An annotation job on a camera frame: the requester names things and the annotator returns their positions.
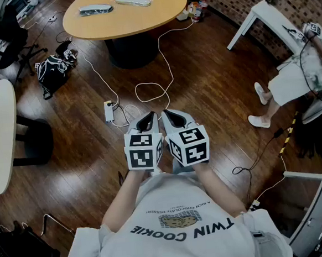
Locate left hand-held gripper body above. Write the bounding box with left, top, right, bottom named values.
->
left=121, top=110, right=167, bottom=173

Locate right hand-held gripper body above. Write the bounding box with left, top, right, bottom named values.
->
left=160, top=106, right=212, bottom=169

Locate person's right forearm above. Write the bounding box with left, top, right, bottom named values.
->
left=193, top=159, right=248, bottom=221

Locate person's left forearm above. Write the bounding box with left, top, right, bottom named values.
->
left=97, top=167, right=155, bottom=233

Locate black and white bag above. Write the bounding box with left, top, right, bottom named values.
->
left=34, top=53, right=78, bottom=101

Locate white power strip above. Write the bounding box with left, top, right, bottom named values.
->
left=103, top=100, right=116, bottom=123

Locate white printed t-shirt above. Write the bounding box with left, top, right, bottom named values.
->
left=53, top=164, right=294, bottom=257

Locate yellow black striped tape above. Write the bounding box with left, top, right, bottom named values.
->
left=275, top=111, right=303, bottom=158

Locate metal chair leg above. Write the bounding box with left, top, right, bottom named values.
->
left=39, top=211, right=76, bottom=238

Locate oval wooden table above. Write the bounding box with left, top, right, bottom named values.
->
left=60, top=0, right=193, bottom=75

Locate grey cabinet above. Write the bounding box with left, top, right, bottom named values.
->
left=282, top=167, right=322, bottom=257

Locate cluster of bottles and packets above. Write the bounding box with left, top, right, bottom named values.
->
left=175, top=0, right=210, bottom=25

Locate white bench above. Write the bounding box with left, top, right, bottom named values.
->
left=223, top=0, right=313, bottom=63

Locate black equipment pile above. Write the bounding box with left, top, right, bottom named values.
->
left=0, top=216, right=61, bottom=257

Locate black office chair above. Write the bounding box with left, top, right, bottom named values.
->
left=0, top=1, right=51, bottom=81

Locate black floor cable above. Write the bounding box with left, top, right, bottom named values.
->
left=228, top=127, right=290, bottom=204

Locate long white cable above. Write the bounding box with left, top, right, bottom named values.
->
left=129, top=17, right=202, bottom=119

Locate black device with cable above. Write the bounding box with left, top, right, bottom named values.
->
left=54, top=39, right=78, bottom=63

